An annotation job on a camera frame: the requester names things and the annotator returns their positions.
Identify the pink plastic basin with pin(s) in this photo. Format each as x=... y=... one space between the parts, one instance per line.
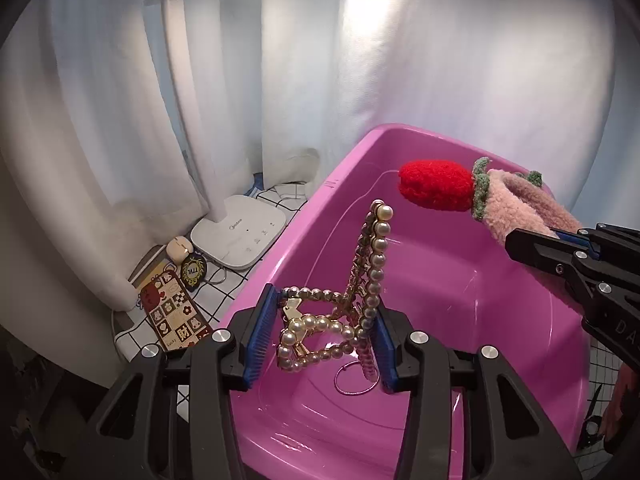
x=450 y=290

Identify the white desk lamp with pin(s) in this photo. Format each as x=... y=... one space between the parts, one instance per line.
x=235 y=235

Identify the pearl bow hair clip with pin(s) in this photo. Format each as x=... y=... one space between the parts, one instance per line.
x=372 y=280

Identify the pink strawberry plush slipper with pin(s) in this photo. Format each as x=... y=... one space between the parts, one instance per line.
x=435 y=185

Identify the black oval badge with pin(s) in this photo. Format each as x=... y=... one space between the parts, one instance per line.
x=194 y=271

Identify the patterned phone case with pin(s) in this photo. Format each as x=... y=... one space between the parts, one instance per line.
x=175 y=312

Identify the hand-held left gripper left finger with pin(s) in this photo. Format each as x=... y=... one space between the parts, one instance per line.
x=260 y=335

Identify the brown notebook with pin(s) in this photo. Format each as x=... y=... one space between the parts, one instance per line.
x=146 y=267

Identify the beige earbud case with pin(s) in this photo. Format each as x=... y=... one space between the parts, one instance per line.
x=179 y=249

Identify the person's right hand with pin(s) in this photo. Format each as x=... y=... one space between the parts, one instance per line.
x=625 y=400

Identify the black scissors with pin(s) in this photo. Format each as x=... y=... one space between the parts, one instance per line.
x=592 y=420

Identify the white curtain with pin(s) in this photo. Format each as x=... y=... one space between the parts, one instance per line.
x=75 y=110

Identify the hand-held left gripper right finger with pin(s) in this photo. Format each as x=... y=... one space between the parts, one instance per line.
x=386 y=355

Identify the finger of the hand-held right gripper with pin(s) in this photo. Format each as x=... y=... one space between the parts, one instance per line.
x=617 y=242
x=537 y=252

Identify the white backdrop cloth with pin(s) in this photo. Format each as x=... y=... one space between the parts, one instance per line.
x=450 y=60

